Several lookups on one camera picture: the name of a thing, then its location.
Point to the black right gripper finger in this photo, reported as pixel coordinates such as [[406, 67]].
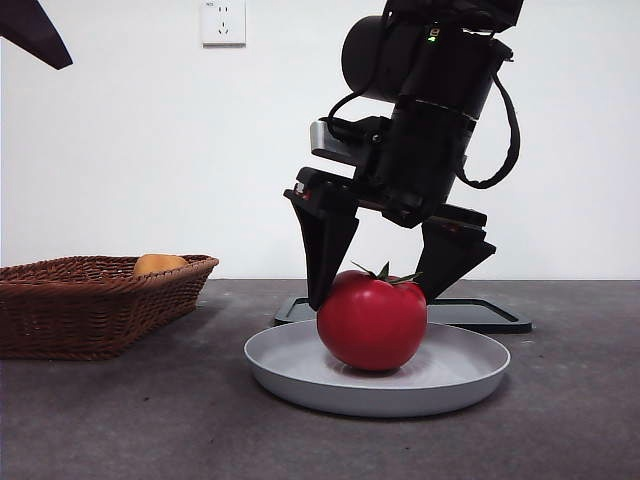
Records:
[[325, 250], [450, 260]]

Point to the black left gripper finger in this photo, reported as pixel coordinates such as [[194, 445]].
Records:
[[35, 30]]

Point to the red tomato with green stem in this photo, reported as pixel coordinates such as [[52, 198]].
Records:
[[370, 325]]

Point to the black cutting board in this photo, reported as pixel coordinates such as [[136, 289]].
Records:
[[480, 315]]

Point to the round white plate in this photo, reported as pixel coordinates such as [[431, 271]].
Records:
[[450, 370]]

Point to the brown wicker basket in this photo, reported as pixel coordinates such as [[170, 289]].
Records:
[[90, 310]]

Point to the pale grey camera box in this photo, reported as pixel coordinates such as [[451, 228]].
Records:
[[330, 142]]

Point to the white wall socket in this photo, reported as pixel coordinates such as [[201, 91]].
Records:
[[223, 25]]

